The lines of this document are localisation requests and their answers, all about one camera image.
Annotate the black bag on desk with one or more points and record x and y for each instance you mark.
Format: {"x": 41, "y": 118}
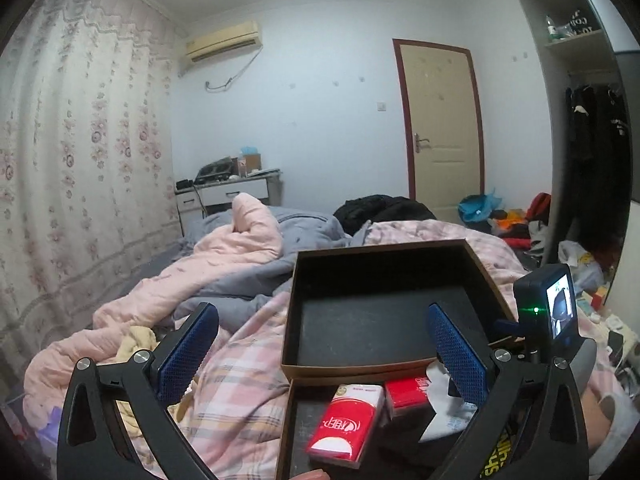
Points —
{"x": 219, "y": 170}

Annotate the far black open box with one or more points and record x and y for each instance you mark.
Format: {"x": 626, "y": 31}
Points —
{"x": 363, "y": 310}

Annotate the red bag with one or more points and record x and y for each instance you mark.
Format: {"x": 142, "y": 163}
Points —
{"x": 539, "y": 208}

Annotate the white printed cloth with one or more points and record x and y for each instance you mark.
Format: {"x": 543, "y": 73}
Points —
{"x": 452, "y": 414}

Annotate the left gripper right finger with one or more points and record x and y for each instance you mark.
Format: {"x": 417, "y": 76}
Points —
{"x": 551, "y": 442}

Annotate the cream door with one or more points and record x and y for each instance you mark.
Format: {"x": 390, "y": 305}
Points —
{"x": 443, "y": 125}

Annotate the white plastic bag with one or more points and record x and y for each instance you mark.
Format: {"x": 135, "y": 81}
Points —
{"x": 587, "y": 274}

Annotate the person left hand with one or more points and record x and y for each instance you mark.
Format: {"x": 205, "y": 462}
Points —
{"x": 317, "y": 474}

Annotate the white bedside desk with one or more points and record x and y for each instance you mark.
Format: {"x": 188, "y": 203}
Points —
{"x": 200, "y": 201}

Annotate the yellow waffle towel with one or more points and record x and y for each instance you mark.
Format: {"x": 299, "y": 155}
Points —
{"x": 137, "y": 388}

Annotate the wardrobe shelf unit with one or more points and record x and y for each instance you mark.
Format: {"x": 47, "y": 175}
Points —
{"x": 586, "y": 52}

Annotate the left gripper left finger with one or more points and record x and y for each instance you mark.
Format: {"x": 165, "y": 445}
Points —
{"x": 93, "y": 442}

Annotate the blue plastic bag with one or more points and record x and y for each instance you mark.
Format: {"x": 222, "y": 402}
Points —
{"x": 478, "y": 208}

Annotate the black clothes pile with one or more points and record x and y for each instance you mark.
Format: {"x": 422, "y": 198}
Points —
{"x": 354, "y": 214}

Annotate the pink quilt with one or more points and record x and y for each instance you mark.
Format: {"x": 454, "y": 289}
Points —
{"x": 252, "y": 238}

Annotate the pink plaid duvet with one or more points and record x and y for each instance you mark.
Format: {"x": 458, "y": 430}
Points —
{"x": 238, "y": 409}

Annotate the floral curtain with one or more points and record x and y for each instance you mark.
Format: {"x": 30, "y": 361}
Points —
{"x": 87, "y": 190}

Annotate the cream wall air conditioner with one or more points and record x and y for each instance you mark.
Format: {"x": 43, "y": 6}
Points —
{"x": 247, "y": 34}

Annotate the brown cardboard box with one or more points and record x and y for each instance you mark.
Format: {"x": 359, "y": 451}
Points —
{"x": 252, "y": 162}

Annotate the red tissue pack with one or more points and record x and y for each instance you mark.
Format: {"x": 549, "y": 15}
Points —
{"x": 346, "y": 426}
{"x": 404, "y": 395}

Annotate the grey blanket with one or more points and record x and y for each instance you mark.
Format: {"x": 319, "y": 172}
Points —
{"x": 240, "y": 294}

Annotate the black yellow wipes pack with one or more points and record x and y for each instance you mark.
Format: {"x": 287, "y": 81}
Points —
{"x": 500, "y": 455}

